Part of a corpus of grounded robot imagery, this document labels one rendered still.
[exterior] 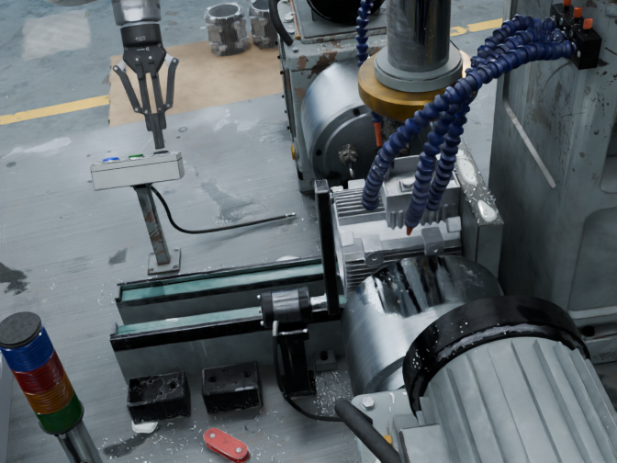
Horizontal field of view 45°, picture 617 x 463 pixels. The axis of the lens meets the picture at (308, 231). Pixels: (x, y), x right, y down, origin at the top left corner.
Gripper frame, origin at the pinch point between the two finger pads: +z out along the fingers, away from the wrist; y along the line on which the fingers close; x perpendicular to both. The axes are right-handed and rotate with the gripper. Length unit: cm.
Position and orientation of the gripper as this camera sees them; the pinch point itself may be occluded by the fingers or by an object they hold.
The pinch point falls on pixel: (157, 130)
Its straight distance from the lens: 152.5
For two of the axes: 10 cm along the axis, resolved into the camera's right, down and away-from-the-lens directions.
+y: 9.9, -1.4, 0.3
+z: 1.3, 9.7, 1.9
